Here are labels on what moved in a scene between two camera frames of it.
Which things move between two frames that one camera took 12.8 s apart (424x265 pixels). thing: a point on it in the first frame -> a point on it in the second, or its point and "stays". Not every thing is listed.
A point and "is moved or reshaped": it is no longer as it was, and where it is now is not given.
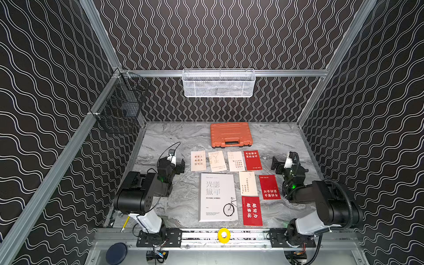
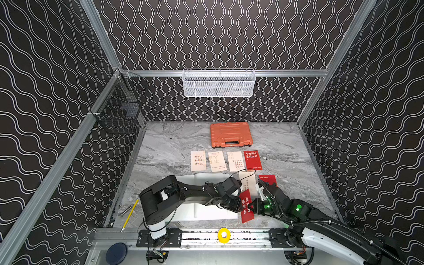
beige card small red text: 236,161 stays
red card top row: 252,160 stays
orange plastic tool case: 231,134 stays
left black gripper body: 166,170 -> 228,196
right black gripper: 280,167 -> 256,206
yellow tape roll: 223,240 stays
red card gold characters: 252,213 is moved or reshaped
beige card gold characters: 217,161 stays
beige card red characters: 198,160 stays
